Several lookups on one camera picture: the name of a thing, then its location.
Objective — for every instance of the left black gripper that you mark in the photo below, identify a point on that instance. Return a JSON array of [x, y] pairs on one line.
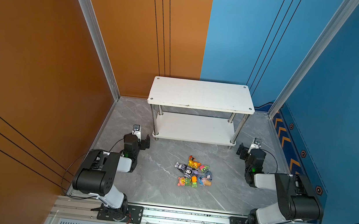
[[143, 141]]

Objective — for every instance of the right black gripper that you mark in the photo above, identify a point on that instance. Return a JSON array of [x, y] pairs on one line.
[[243, 151]]

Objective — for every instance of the black white Kuromi figure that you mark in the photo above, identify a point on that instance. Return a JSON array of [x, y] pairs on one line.
[[180, 166]]

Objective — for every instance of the purple figure toy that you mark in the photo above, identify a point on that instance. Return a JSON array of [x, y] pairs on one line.
[[197, 173]]

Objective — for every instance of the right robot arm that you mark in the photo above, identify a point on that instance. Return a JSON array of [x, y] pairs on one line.
[[296, 198]]

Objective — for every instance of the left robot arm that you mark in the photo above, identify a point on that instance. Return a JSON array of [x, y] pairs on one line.
[[96, 176]]

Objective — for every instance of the pink green toy car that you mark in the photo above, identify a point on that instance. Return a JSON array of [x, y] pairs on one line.
[[204, 168]]

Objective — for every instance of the blue Stitch ice-cream toy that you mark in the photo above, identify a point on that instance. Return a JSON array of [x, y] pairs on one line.
[[205, 179]]

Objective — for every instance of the pink yellow bear toy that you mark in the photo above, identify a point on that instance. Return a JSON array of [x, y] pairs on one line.
[[182, 181]]

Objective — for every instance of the orange yellow duck toy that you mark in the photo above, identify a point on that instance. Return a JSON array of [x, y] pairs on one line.
[[194, 163]]

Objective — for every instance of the green orange toy truck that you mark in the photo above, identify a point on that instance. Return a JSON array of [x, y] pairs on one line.
[[194, 182]]

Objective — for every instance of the white two-tier shelf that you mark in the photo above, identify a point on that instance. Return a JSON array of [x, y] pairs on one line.
[[188, 94]]

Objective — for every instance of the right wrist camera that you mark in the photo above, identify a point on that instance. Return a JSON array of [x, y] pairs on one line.
[[256, 144]]

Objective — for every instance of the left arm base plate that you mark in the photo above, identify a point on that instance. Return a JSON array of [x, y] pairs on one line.
[[126, 213]]

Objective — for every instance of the left aluminium corner post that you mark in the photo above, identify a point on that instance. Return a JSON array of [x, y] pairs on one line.
[[97, 38]]

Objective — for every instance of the aluminium corner post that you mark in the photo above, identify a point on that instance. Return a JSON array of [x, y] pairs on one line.
[[97, 38], [339, 18]]

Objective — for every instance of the right aluminium corner post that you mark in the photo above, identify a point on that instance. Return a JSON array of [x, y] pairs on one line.
[[339, 18]]

